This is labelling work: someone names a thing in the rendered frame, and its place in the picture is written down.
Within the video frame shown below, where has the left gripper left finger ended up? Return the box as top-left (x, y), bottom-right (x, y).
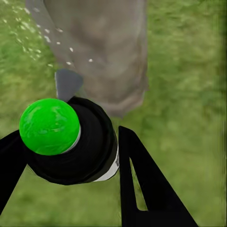
top-left (0, 129), bottom-right (27, 215)

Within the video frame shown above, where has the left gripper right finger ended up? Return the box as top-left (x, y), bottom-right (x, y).
top-left (117, 125), bottom-right (198, 227)

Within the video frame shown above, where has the pesticide atomizer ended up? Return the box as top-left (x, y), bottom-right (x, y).
top-left (19, 68), bottom-right (120, 185)

